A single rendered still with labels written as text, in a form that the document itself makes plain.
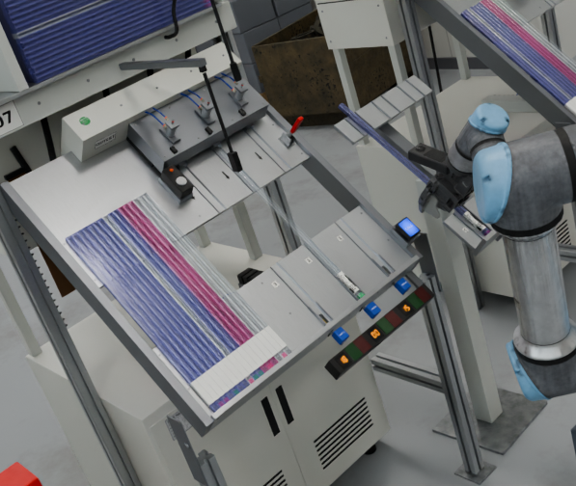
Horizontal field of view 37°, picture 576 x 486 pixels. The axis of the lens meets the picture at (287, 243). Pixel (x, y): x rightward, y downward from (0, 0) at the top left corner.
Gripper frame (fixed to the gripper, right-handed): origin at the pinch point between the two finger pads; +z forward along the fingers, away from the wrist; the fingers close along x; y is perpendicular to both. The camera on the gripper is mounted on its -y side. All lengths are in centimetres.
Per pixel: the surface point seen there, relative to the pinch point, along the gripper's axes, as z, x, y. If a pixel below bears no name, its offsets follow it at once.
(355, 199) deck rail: 11.3, -3.4, -14.3
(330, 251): 12.2, -19.3, -7.5
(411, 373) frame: 51, -1, 24
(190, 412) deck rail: 13, -71, 3
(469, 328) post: 45, 19, 26
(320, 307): 11.6, -32.4, 2.0
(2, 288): 66, -69, -68
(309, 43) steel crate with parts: 208, 215, -176
